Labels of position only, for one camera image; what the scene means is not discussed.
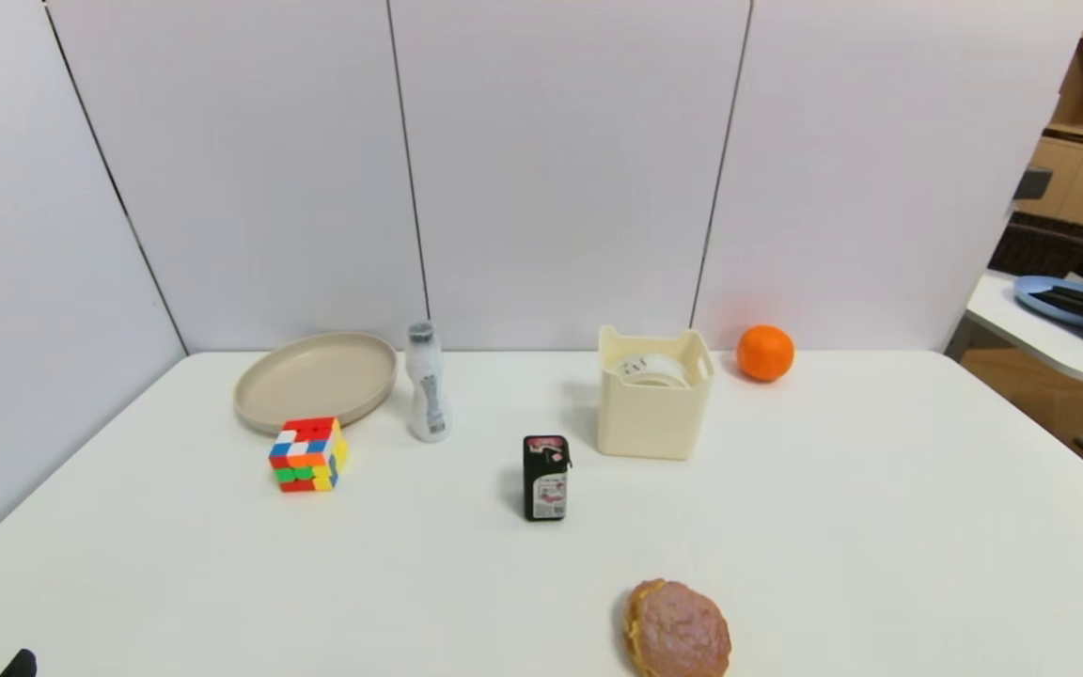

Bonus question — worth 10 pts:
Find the white plastic spool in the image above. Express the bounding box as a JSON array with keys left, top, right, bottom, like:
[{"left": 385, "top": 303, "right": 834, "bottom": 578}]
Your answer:
[{"left": 616, "top": 353, "right": 694, "bottom": 389}]

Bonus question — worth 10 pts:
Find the cream plastic storage box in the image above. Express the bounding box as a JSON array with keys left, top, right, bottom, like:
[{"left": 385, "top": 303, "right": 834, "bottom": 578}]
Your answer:
[{"left": 595, "top": 325, "right": 715, "bottom": 461}]

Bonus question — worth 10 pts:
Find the white drink bottle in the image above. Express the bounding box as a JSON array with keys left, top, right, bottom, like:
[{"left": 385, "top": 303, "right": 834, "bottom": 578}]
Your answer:
[{"left": 406, "top": 323, "right": 453, "bottom": 444}]

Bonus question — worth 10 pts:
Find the black small carton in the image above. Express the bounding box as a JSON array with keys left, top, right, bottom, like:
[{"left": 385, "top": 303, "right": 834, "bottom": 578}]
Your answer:
[{"left": 523, "top": 434, "right": 573, "bottom": 523}]

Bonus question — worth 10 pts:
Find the orange fruit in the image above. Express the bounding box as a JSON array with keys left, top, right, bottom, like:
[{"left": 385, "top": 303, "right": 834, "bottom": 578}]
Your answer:
[{"left": 737, "top": 324, "right": 796, "bottom": 383}]

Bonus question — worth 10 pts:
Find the beige round plate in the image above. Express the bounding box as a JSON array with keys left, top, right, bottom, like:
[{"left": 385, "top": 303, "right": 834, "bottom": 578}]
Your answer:
[{"left": 233, "top": 331, "right": 399, "bottom": 435}]

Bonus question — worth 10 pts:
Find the multicolour puzzle cube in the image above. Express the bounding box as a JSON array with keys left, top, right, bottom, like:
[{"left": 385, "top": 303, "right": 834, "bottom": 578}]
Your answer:
[{"left": 268, "top": 417, "right": 350, "bottom": 494}]

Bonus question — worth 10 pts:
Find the brown bread bun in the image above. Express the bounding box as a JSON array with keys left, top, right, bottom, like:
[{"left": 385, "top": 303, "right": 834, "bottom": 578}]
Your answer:
[{"left": 623, "top": 578, "right": 732, "bottom": 677}]

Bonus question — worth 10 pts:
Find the blue plate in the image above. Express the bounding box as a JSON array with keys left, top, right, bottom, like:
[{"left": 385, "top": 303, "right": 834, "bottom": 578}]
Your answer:
[{"left": 1013, "top": 275, "right": 1083, "bottom": 335}]

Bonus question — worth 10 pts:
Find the black woven basket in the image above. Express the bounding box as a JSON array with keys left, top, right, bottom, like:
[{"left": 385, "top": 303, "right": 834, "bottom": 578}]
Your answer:
[{"left": 989, "top": 211, "right": 1083, "bottom": 279}]

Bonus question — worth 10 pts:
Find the white side table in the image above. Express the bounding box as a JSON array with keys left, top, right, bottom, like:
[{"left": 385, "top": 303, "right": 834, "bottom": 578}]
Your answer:
[{"left": 944, "top": 270, "right": 1083, "bottom": 386}]

